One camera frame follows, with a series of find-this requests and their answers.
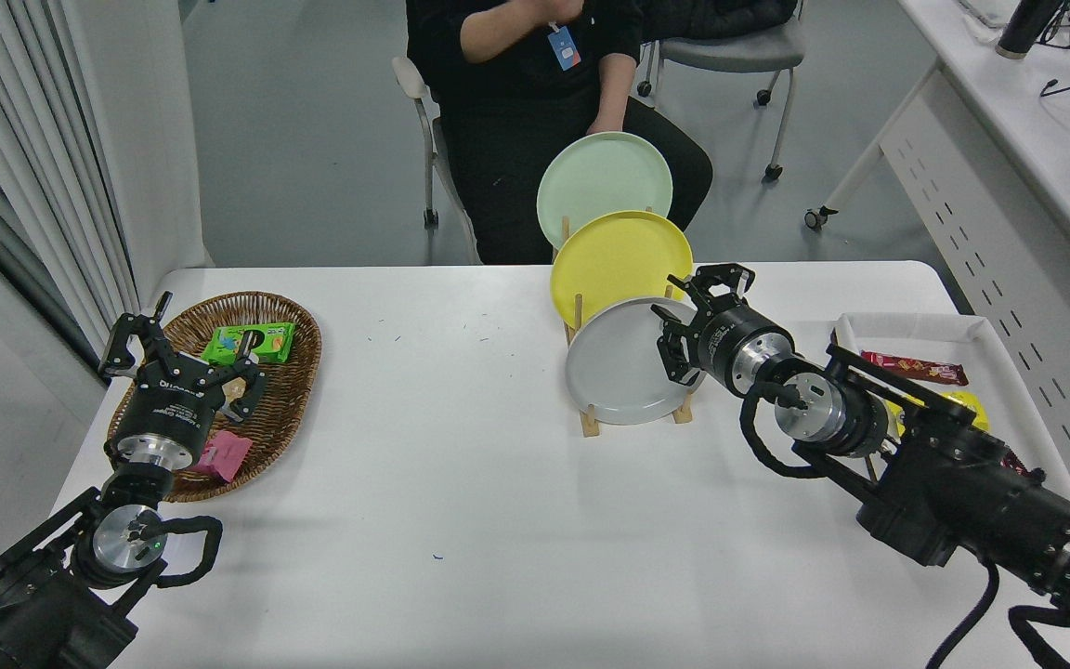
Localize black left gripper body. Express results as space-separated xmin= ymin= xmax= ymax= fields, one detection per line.
xmin=112 ymin=358 xmax=227 ymax=447

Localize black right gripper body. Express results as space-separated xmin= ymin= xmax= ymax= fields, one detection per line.
xmin=700 ymin=308 xmax=777 ymax=395

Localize grey plate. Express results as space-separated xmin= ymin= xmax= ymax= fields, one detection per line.
xmin=564 ymin=296 xmax=715 ymax=426

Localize yellow plate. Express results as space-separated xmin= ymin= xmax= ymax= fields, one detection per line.
xmin=550 ymin=210 xmax=695 ymax=331

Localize wooden plate rack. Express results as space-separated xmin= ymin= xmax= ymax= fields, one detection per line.
xmin=559 ymin=206 xmax=697 ymax=439

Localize pale green plate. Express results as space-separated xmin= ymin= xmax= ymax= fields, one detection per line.
xmin=536 ymin=131 xmax=674 ymax=252

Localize person's right hand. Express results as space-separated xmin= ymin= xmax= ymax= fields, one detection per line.
xmin=516 ymin=0 xmax=587 ymax=27

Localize brown wicker basket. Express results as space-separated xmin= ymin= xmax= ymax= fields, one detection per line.
xmin=106 ymin=291 xmax=323 ymax=504

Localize green snack packet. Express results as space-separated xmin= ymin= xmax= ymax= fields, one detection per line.
xmin=200 ymin=321 xmax=297 ymax=366

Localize pink snack packet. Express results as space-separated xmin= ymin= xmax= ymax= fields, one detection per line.
xmin=189 ymin=429 xmax=254 ymax=483

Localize white tray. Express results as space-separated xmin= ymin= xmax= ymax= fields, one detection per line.
xmin=830 ymin=313 xmax=1070 ymax=498

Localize red snack bar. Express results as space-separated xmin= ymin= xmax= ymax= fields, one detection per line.
xmin=860 ymin=350 xmax=971 ymax=387

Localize grey chair with casters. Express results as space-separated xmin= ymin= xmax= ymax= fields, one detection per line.
xmin=637 ymin=0 xmax=807 ymax=182

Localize yellow snack packet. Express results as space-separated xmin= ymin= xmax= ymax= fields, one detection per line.
xmin=883 ymin=390 xmax=991 ymax=433

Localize black jacket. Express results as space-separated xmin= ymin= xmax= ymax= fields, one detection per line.
xmin=639 ymin=0 xmax=798 ymax=43

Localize person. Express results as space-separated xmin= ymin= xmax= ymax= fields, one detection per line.
xmin=405 ymin=0 xmax=714 ymax=266

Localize white desk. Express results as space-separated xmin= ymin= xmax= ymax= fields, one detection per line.
xmin=804 ymin=0 xmax=1070 ymax=498

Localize black bottle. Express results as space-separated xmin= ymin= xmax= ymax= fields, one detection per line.
xmin=996 ymin=0 xmax=1067 ymax=60

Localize black eyeglasses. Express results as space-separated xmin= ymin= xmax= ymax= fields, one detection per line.
xmin=1038 ymin=0 xmax=1070 ymax=50

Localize blue badge with lanyard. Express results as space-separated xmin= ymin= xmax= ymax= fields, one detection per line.
xmin=547 ymin=20 xmax=582 ymax=72

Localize white frame chair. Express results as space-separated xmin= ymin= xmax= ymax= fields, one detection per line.
xmin=392 ymin=56 xmax=482 ymax=266

